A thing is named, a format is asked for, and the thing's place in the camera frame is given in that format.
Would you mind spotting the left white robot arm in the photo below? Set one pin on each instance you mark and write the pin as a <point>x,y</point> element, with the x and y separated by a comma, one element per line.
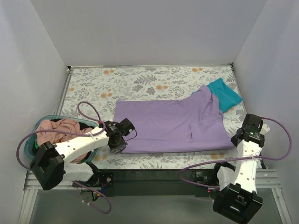
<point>54,163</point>

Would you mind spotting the pink t shirt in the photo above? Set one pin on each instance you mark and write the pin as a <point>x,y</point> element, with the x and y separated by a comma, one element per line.
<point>64,125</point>

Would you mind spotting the floral tablecloth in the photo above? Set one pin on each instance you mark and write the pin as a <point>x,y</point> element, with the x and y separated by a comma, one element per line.
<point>94,91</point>

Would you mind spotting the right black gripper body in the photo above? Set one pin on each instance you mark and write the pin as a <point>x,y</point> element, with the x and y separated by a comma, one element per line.
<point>237,139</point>

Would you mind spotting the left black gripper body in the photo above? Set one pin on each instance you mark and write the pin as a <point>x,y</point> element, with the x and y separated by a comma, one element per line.
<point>119,148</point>

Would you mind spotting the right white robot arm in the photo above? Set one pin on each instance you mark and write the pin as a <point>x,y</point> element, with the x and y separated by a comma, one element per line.
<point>237,199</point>

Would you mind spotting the folded teal t shirt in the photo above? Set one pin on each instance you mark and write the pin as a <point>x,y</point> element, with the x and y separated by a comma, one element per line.
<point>226,96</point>

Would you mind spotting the purple t shirt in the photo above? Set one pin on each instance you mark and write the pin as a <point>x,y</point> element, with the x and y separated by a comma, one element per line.
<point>192,124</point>

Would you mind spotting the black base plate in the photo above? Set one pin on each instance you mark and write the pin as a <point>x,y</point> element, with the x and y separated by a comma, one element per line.
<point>149,182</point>

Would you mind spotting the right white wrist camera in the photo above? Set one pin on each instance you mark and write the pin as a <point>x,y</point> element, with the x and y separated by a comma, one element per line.
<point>265,129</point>

